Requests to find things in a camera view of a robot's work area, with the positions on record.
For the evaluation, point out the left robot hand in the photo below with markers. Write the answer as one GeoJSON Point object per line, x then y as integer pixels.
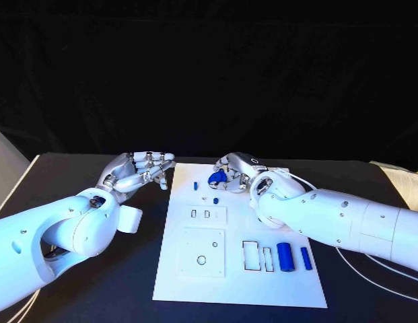
{"type": "Point", "coordinates": [136, 174]}

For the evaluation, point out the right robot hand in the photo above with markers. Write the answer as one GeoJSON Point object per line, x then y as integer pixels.
{"type": "Point", "coordinates": [242, 164]}

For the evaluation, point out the blue gear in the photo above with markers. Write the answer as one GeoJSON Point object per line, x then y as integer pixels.
{"type": "Point", "coordinates": [217, 177]}

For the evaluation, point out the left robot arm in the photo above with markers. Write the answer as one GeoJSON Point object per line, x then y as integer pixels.
{"type": "Point", "coordinates": [31, 242]}

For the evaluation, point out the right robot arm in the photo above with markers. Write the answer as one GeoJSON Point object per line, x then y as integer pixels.
{"type": "Point", "coordinates": [354, 219]}

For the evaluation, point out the white task board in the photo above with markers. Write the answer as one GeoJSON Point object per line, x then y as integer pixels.
{"type": "Point", "coordinates": [237, 282]}

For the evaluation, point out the thick blue cylinder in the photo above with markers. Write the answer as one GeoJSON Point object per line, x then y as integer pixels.
{"type": "Point", "coordinates": [286, 257]}

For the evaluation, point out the thin blue cylinder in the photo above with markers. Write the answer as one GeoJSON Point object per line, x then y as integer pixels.
{"type": "Point", "coordinates": [307, 258]}

